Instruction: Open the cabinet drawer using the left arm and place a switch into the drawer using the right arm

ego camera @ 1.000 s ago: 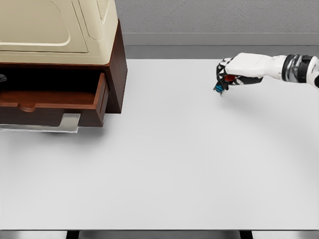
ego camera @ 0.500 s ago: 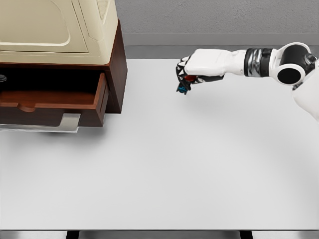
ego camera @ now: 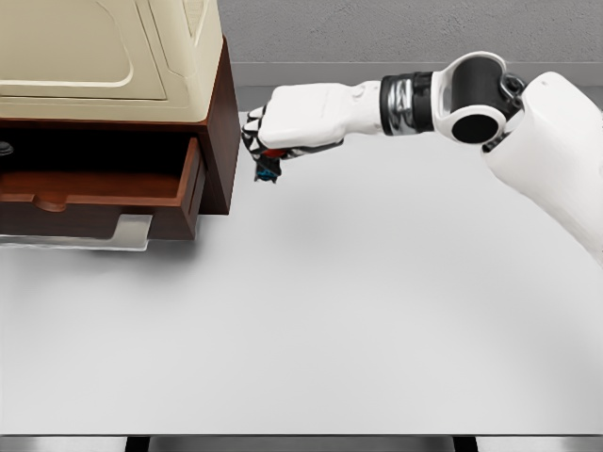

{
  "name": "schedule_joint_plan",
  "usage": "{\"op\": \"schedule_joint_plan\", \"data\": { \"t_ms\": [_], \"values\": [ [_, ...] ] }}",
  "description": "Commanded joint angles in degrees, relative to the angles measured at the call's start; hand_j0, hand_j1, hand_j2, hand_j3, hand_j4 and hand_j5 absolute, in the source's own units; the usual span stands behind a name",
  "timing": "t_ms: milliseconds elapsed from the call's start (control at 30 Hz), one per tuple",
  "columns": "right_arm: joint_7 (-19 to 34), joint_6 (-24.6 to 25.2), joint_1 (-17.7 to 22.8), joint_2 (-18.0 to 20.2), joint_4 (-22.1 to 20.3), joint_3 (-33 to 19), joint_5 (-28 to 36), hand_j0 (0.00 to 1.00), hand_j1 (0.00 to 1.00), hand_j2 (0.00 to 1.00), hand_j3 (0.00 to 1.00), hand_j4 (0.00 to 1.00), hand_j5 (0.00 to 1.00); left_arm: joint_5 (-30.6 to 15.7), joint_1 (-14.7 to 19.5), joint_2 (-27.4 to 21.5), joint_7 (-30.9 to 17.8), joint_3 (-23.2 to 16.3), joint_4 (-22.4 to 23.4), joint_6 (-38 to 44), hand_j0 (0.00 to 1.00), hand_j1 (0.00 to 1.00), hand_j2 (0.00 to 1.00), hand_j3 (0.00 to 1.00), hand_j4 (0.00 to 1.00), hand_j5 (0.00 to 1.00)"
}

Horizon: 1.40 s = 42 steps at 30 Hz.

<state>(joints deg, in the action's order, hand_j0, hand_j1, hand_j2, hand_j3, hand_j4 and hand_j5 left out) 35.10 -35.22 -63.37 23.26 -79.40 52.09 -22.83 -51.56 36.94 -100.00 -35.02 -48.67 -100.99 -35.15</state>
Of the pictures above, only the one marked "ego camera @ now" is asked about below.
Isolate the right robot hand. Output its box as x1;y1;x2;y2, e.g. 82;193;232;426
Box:
240;83;356;162

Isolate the black switch with red button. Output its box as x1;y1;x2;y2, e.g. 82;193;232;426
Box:
253;148;285;185

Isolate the brown cabinet with cream top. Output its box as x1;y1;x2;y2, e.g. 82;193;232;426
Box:
0;0;242;251

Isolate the silver plate under cabinet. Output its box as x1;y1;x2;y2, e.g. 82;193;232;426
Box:
0;214;154;252

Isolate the brown wooden drawer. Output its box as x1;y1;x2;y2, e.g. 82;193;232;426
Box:
0;136;208;242

